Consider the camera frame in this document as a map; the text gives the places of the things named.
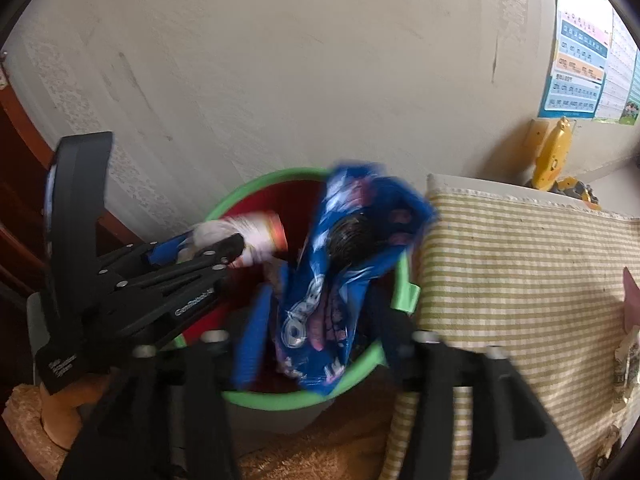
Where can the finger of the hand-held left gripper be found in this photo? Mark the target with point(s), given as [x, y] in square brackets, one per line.
[165, 252]
[190, 300]

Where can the pink snack packet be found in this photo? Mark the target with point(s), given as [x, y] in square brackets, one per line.
[632, 290]

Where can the yellow black toy vehicle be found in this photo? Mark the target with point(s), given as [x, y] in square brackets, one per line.
[575, 192]

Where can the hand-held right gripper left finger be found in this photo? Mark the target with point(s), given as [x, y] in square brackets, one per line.
[250, 350]

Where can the wall poster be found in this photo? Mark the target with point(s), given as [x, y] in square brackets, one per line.
[575, 75]

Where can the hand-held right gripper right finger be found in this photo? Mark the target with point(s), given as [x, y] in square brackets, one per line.
[395, 350]

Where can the blue cookie packet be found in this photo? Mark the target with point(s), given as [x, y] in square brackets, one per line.
[320, 280]

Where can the yellow plastic toy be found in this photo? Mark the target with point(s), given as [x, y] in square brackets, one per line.
[552, 155]

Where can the red bucket with green rim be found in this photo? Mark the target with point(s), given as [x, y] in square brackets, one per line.
[280, 195]

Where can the pile of snack wrappers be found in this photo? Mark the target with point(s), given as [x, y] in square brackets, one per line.
[627, 365]

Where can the white orange snack packet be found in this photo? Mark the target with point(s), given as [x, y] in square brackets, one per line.
[255, 232]

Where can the striped woven mat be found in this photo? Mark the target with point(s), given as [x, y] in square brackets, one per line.
[525, 285]

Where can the person's left hand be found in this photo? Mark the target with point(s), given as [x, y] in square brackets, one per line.
[70, 410]

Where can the orange fuzzy rug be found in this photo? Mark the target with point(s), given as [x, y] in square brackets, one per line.
[300, 455]

